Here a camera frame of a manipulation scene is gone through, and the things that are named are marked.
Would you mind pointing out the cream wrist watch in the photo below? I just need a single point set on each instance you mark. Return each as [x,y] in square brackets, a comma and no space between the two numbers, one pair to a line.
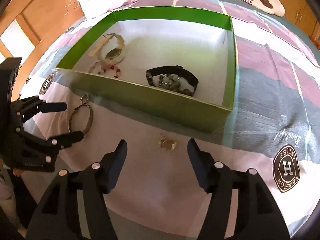
[109,49]

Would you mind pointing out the black wrist watch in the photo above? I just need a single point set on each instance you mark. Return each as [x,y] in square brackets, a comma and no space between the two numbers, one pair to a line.
[153,74]

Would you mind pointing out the small gold earring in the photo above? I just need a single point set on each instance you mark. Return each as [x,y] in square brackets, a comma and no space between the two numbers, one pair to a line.
[167,144]

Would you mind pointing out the wooden wardrobe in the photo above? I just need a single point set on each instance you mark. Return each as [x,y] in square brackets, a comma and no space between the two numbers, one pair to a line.
[300,14]

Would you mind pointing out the green cardboard box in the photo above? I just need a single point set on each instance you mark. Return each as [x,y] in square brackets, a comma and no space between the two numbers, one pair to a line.
[175,63]

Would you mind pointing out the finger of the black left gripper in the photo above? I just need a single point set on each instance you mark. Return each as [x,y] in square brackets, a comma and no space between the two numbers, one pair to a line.
[66,140]
[51,107]

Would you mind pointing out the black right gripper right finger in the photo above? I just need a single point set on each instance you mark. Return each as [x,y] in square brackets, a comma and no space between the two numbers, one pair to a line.
[203,166]

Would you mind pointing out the patchwork bed sheet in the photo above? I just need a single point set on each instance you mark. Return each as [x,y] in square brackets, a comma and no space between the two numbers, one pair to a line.
[274,128]

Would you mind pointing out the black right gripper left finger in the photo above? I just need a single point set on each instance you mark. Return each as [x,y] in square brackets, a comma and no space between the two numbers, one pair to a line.
[112,164]

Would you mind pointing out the silver bangle with charm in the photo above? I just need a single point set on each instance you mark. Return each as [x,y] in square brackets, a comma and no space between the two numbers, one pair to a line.
[82,116]

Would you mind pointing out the green stone jewelry cluster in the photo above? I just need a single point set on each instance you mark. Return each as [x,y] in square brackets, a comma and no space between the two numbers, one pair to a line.
[169,82]

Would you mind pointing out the wooden headboard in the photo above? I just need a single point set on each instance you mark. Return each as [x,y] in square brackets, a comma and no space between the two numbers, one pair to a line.
[30,27]

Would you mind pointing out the person's left hand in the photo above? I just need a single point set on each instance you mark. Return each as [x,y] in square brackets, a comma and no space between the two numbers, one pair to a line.
[16,172]

